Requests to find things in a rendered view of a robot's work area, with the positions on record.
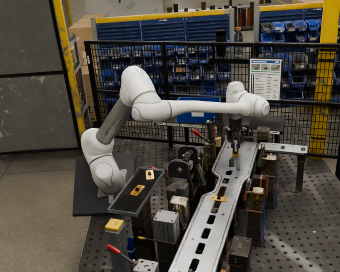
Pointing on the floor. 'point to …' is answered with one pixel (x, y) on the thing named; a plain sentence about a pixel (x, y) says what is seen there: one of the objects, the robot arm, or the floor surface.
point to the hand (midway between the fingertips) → (235, 148)
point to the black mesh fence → (225, 88)
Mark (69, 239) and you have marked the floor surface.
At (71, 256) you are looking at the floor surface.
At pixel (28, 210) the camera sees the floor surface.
